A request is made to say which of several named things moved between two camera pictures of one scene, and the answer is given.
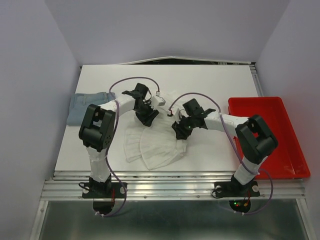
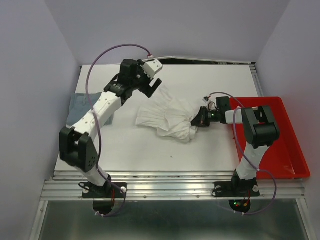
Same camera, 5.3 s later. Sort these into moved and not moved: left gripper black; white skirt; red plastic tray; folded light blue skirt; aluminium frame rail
Moved: left gripper black; white skirt
Not moved: red plastic tray; aluminium frame rail; folded light blue skirt
